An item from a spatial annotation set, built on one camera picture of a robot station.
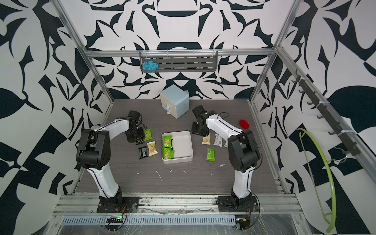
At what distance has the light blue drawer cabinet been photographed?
1012mm

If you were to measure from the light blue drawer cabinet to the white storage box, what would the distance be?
6.2 inches

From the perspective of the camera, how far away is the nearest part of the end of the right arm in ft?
2.25
